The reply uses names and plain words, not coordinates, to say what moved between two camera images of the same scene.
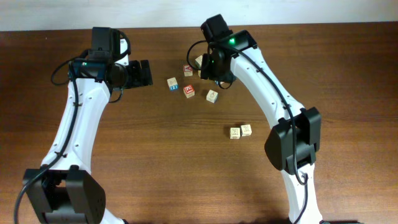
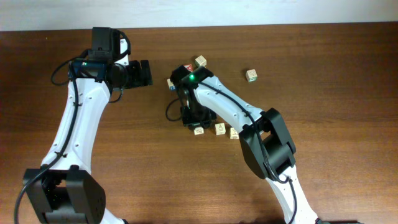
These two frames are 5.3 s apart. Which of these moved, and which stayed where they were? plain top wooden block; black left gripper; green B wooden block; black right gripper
Moved: black right gripper
Stayed: plain top wooden block; black left gripper; green B wooden block
